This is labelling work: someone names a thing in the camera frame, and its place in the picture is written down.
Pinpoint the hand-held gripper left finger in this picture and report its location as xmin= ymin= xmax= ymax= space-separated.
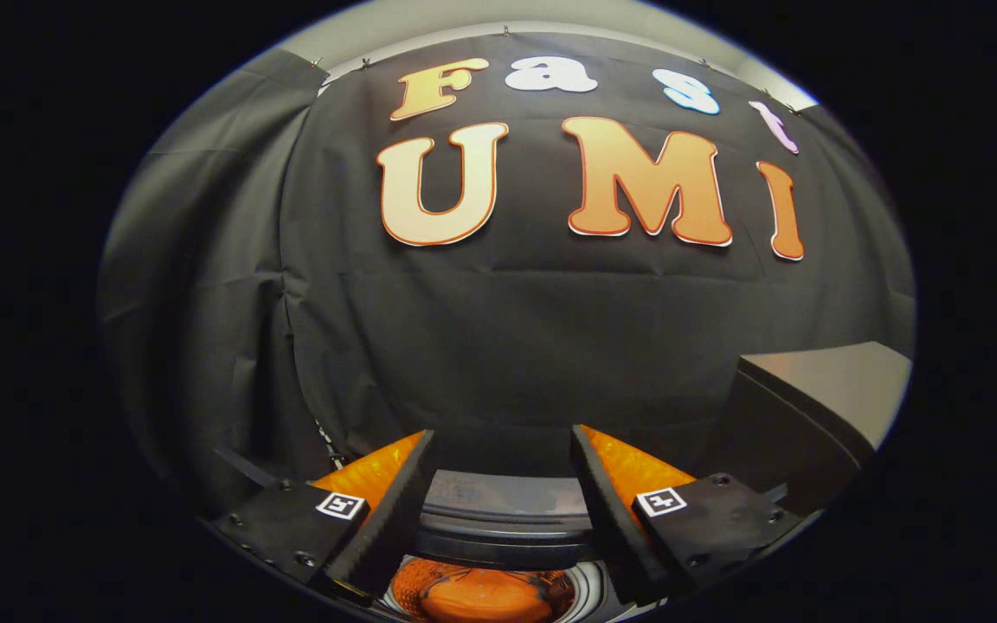
xmin=207 ymin=429 xmax=441 ymax=605

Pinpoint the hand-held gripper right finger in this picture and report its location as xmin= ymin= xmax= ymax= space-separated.
xmin=569 ymin=423 xmax=804 ymax=608

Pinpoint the grey washing machine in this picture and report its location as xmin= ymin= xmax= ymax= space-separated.
xmin=376 ymin=470 xmax=664 ymax=623

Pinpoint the dark washing machine lid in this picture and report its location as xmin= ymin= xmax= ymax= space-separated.
xmin=415 ymin=469 xmax=601 ymax=570

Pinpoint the yellow polo shirt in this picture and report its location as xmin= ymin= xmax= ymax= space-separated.
xmin=416 ymin=564 xmax=558 ymax=623

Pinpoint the black backdrop cloth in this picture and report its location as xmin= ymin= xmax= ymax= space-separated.
xmin=99 ymin=33 xmax=917 ymax=520

